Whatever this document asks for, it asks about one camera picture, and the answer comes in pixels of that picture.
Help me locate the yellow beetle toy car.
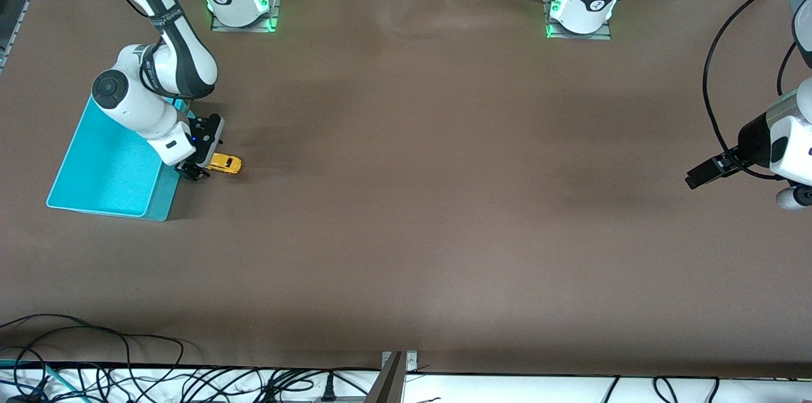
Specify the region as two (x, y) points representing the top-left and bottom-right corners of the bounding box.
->
(206, 153), (243, 175)

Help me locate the turquoise plastic bin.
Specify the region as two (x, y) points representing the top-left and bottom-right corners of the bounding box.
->
(46, 93), (197, 222)

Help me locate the table cover sheet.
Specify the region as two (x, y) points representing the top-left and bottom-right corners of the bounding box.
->
(0, 0), (812, 378)

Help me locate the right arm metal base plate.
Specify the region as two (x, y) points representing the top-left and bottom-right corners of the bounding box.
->
(211, 0), (281, 33)

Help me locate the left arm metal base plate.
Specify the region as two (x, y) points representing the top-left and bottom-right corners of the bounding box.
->
(544, 0), (613, 41)

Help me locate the black cable over table edge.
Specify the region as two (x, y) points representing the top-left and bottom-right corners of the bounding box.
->
(0, 313), (186, 403)

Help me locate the curled black cable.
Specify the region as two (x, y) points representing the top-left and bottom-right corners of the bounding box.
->
(652, 376), (721, 403)

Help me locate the aluminium frame extrusion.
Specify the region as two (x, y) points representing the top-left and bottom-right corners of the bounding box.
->
(0, 0), (58, 70)

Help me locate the metal table edge bracket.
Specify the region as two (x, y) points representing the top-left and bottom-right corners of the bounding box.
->
(365, 350), (419, 403)

